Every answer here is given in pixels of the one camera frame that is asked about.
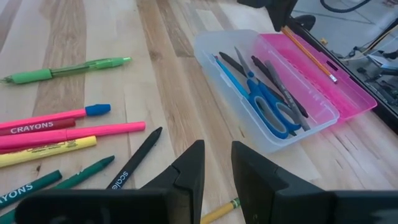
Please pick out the pink highlighter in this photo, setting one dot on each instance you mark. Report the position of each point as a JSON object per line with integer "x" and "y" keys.
{"x": 77, "y": 134}

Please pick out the clear supply box pink lid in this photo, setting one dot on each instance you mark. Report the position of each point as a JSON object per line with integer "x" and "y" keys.
{"x": 311, "y": 77}

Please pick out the grey pen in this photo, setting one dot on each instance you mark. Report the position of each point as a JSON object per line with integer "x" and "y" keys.
{"x": 284, "y": 93}

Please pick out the orange pencil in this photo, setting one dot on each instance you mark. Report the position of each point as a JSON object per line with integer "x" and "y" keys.
{"x": 308, "y": 53}

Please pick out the green crayon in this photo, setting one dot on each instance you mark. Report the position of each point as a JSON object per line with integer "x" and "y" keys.
{"x": 31, "y": 188}

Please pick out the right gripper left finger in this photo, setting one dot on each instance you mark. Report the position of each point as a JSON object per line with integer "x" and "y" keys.
{"x": 186, "y": 186}

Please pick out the pink pen blue cap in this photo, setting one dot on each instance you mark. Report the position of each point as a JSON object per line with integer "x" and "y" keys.
{"x": 46, "y": 117}

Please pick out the black pen white print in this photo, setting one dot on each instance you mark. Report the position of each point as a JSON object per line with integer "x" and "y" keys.
{"x": 140, "y": 155}

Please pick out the dark green pen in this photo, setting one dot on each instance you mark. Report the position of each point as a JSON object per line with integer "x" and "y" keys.
{"x": 87, "y": 172}

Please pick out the yellow pencil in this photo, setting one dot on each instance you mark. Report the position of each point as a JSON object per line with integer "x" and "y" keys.
{"x": 220, "y": 211}

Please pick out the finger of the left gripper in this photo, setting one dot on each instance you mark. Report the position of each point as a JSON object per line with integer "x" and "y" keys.
{"x": 283, "y": 12}

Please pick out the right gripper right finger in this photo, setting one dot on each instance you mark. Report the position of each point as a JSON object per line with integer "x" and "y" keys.
{"x": 264, "y": 193}

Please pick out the yellow highlighter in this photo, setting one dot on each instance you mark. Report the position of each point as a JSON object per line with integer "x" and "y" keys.
{"x": 46, "y": 152}

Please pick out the green pen clear barrel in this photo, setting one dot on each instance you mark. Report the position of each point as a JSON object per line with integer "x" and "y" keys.
{"x": 62, "y": 71}

